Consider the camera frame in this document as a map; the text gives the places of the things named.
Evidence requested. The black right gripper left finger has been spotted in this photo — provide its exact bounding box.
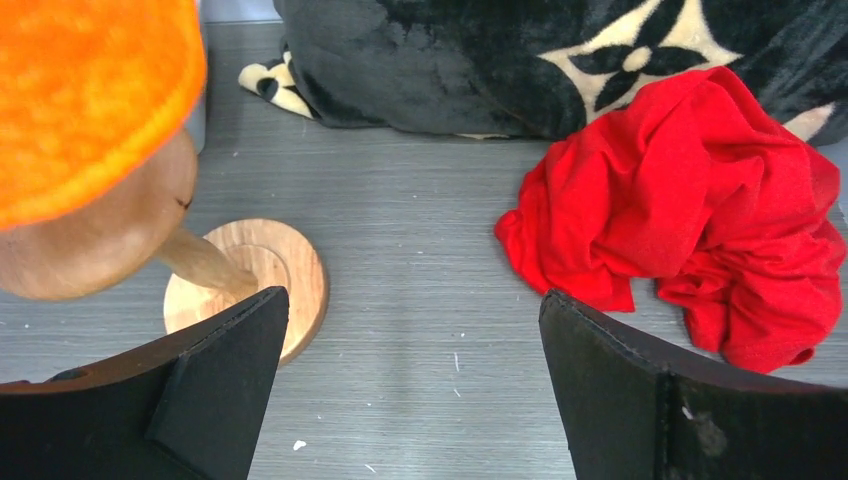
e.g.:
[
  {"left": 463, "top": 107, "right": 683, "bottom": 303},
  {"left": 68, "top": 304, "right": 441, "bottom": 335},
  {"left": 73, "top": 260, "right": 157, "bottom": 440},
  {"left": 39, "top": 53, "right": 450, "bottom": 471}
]
[{"left": 1, "top": 286, "right": 289, "bottom": 479}]

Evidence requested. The wooden hat stand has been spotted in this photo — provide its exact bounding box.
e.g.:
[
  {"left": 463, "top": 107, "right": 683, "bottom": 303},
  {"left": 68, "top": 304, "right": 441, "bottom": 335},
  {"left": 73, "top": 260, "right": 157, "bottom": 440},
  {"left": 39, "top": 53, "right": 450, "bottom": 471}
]
[{"left": 1, "top": 132, "right": 329, "bottom": 362}]

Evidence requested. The orange bucket hat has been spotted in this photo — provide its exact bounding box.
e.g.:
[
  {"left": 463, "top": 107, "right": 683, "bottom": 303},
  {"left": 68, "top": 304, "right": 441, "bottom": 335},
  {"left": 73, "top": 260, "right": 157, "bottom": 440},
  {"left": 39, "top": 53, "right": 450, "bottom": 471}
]
[{"left": 1, "top": 0, "right": 207, "bottom": 229}]

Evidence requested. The black floral pillow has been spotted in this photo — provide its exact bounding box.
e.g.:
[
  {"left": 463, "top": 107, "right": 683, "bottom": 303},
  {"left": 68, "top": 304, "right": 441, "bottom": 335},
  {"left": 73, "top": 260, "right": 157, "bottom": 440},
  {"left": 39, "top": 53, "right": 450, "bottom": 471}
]
[{"left": 238, "top": 0, "right": 847, "bottom": 145}]

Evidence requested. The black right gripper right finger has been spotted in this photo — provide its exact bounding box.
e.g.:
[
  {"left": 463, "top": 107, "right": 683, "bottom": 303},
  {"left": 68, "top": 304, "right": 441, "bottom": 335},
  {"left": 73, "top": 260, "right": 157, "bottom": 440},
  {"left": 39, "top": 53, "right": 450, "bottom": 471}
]
[{"left": 539, "top": 291, "right": 847, "bottom": 480}]

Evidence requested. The red cloth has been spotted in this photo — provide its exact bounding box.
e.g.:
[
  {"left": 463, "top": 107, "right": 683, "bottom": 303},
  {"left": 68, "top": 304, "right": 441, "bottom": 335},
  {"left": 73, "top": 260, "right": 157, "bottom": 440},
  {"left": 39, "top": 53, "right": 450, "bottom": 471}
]
[{"left": 494, "top": 67, "right": 847, "bottom": 373}]

